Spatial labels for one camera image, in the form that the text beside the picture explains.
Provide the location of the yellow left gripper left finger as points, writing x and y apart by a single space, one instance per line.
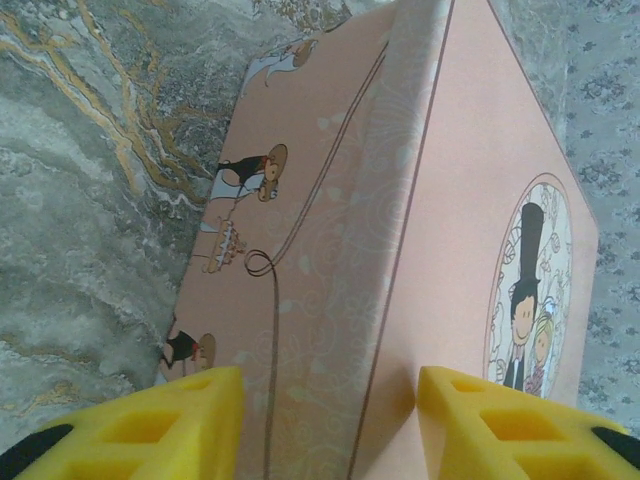
125 435

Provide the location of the pink wedding cartoon box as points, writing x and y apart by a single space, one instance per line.
450 150

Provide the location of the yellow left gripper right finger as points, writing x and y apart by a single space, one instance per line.
500 435

